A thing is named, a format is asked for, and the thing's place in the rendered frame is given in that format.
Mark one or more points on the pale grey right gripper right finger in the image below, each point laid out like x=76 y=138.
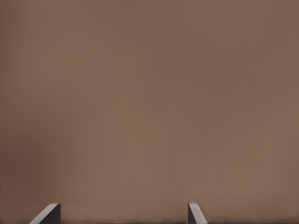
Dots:
x=194 y=214

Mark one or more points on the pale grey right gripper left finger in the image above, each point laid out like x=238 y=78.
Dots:
x=50 y=215

